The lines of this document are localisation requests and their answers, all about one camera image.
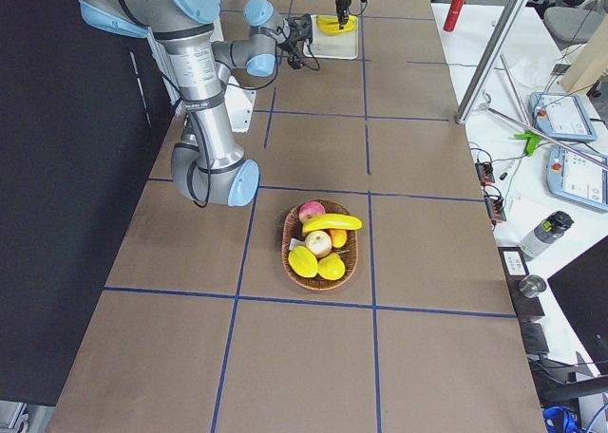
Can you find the grey water bottle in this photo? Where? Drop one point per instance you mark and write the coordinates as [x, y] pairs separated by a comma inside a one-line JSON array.
[[546, 233]]

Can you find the teach pendant far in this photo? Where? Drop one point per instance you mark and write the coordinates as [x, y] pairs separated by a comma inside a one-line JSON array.
[[562, 116]]

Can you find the yellow banana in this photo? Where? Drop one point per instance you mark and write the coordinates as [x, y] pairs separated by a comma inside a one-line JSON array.
[[327, 20], [331, 221], [339, 30], [332, 26]]

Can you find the pale green apple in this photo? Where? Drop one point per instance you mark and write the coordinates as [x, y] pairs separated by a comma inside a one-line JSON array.
[[319, 243]]

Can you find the red bottle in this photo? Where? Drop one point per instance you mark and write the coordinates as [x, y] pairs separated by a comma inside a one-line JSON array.
[[453, 15]]

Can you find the small metal cup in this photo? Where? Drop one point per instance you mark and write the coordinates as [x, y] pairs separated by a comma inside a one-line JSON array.
[[531, 286]]

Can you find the white bear-print tray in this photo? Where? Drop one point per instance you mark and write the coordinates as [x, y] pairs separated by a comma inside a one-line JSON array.
[[330, 42]]

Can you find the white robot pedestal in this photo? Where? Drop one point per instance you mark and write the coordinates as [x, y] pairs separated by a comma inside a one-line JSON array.
[[240, 102]]

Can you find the brown wicker basket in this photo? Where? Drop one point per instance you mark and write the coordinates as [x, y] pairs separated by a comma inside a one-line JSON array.
[[292, 236]]

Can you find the metal reacher grabber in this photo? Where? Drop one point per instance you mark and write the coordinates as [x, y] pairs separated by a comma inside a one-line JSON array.
[[529, 128]]

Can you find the yellow star fruit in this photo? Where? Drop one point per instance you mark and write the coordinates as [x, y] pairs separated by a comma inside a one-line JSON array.
[[303, 262]]

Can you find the aluminium frame post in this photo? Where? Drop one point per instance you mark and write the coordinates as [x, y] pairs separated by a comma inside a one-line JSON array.
[[473, 93]]

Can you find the pink red apple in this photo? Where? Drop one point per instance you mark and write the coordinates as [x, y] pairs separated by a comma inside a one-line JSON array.
[[310, 209]]

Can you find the orange fruit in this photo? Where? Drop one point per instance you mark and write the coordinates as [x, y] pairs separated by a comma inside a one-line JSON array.
[[339, 237]]

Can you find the teach pendant near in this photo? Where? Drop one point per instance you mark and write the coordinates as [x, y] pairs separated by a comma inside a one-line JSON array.
[[572, 177]]

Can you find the black monitor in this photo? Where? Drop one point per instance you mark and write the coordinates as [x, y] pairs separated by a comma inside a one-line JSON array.
[[581, 291]]

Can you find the teach pendant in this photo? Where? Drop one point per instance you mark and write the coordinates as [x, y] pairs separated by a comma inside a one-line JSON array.
[[572, 177], [562, 116]]

